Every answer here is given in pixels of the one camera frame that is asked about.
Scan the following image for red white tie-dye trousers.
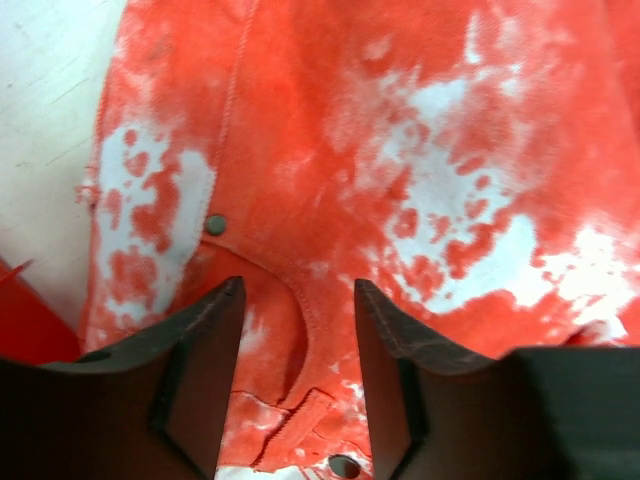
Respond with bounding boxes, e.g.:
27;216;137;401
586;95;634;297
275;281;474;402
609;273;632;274
79;1;639;479

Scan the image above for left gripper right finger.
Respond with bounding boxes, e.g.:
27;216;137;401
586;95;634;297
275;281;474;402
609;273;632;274
354;279;639;479

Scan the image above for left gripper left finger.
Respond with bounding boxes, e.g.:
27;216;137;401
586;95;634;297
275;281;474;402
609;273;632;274
1;277;246;479

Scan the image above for red plastic bin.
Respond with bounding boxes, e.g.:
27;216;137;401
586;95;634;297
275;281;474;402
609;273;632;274
1;260;80;365

